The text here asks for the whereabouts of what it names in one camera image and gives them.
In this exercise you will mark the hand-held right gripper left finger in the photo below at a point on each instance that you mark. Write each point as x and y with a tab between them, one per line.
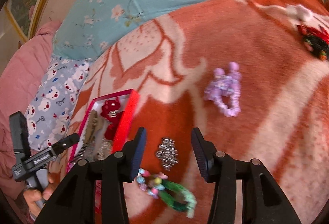
137	154

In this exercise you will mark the bear print pillow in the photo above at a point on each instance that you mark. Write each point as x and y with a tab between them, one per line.
56	100

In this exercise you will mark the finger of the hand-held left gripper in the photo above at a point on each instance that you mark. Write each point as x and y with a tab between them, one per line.
65	143
19	131

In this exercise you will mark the red black knitted hair clip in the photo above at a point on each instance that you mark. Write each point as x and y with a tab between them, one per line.
316	41

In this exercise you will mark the pink quilt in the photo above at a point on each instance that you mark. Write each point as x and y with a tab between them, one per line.
23	72

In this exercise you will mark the brown hair comb clip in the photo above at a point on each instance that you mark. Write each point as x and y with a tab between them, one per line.
91	128

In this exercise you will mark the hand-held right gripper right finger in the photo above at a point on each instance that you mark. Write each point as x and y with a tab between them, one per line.
201	159

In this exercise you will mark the red flower hair clip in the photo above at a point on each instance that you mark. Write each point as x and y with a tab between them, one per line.
109	108

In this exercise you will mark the person's left hand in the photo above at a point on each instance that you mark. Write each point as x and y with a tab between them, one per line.
34	199

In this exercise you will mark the white fluffy hair accessory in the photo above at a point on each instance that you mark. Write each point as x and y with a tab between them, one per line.
298	11

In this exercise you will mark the red jewelry box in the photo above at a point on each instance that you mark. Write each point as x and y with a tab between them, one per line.
126	121

